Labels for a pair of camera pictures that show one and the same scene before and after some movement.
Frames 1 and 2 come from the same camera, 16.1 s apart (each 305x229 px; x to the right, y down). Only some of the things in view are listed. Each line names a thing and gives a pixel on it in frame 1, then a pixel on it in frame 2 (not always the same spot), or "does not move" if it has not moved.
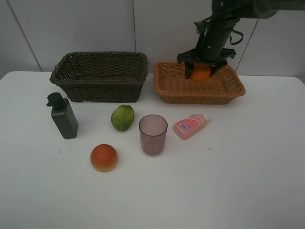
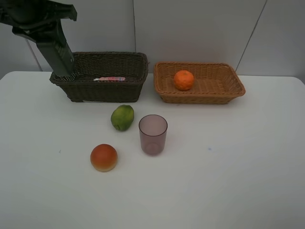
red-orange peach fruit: (104, 157) does not move
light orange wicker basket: (171, 83) does not move
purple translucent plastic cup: (153, 130) does not move
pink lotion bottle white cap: (184, 128) to (110, 78)
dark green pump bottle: (62, 113) to (57, 51)
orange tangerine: (201, 71) to (183, 80)
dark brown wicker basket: (102, 77) does not move
